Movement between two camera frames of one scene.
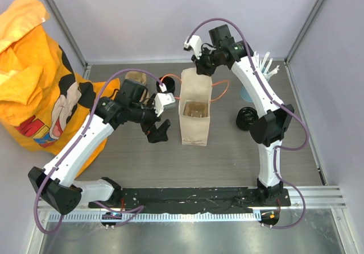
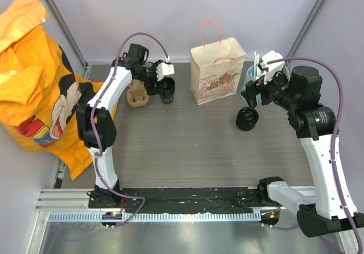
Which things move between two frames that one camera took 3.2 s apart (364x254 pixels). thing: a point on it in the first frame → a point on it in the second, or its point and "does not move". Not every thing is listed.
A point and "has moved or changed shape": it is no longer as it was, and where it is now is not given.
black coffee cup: (169, 83) does not move
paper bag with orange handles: (194, 101) has moved or changed shape
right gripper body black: (207, 62) → (274, 90)
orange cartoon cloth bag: (44, 101) does not move
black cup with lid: (246, 117) does not move
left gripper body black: (147, 118) → (150, 80)
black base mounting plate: (192, 199) does not move
